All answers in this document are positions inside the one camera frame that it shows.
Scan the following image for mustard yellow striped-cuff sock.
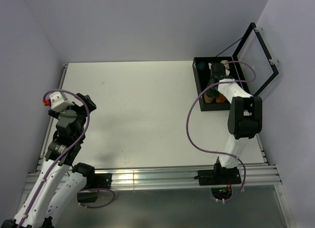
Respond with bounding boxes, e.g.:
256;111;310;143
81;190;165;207
216;94;227;103

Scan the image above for tan ribbed sock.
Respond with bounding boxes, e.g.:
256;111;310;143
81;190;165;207
203;94;215;104

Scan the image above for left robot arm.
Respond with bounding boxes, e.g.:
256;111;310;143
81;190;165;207
1;89;96;228

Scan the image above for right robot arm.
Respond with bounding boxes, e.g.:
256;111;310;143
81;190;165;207
204;63;262;184

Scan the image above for beige rolled sock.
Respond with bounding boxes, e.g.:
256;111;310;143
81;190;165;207
221;60;229;68

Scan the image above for black storage box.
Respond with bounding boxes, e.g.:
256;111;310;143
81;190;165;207
192;57;233;111

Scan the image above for teal rolled sock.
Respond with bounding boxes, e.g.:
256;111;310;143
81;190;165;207
197;62;206;70

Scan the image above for glass box lid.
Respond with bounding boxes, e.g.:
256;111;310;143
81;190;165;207
232;22;279;96

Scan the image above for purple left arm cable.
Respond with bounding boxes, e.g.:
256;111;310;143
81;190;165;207
17;90;91;228

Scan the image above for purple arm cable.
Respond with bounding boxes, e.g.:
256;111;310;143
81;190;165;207
186;61;257;204
17;90;91;228

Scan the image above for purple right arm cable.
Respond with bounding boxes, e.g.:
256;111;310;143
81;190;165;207
186;61;257;204

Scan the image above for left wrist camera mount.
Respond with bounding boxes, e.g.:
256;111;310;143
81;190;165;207
42;92;74;112

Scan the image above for aluminium table edge rail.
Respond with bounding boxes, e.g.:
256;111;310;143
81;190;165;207
35;64;70;173

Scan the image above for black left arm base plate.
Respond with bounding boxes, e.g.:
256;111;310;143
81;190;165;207
84;173;112;189

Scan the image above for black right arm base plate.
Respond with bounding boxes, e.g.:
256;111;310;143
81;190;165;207
194;168;242;186

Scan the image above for aluminium front frame rails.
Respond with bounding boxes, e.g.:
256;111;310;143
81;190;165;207
23;163;283;193

